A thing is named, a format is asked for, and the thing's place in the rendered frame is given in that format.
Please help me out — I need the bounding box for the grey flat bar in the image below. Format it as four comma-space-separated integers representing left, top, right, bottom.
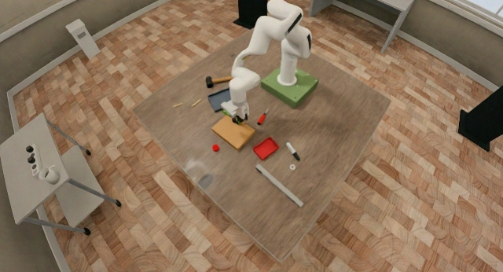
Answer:
255, 164, 303, 207

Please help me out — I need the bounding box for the white marker with black cap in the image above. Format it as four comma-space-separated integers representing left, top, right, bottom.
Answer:
285, 142, 300, 160

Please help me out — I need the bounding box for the red shallow tray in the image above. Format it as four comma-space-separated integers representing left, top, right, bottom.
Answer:
253, 137, 279, 161

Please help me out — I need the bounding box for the tan wooden bench board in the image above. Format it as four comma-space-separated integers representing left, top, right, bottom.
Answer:
212, 115, 255, 151

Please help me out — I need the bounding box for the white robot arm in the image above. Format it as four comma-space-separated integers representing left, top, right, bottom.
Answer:
221, 0, 311, 118

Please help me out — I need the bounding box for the black rubber mallet with wooden handle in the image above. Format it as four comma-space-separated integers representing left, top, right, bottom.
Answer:
206, 76, 233, 88

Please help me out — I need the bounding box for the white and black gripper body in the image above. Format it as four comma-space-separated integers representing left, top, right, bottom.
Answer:
235, 102, 249, 119

